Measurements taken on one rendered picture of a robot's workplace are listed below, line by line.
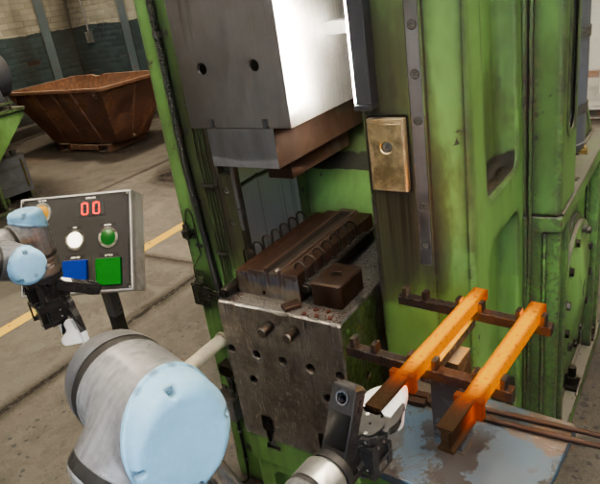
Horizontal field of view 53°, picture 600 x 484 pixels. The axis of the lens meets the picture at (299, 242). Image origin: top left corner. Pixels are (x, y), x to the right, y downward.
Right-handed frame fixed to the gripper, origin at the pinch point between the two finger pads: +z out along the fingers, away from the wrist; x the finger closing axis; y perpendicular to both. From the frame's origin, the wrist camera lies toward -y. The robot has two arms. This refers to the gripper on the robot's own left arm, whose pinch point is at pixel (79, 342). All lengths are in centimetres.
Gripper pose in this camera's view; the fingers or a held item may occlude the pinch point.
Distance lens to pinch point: 158.1
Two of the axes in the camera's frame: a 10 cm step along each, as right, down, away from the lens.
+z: 1.4, 9.1, 3.9
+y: -7.2, 3.7, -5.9
